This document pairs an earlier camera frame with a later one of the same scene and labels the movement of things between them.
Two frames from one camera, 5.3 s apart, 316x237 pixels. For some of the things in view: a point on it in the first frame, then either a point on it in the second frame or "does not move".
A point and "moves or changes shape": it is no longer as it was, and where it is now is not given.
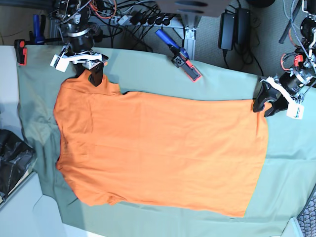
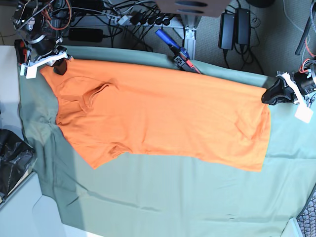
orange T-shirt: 193,155 moves or changes shape
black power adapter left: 227,31 does not move
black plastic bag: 16,153 does not move
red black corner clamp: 21,52 does not move
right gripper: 86,59 -> 32,66
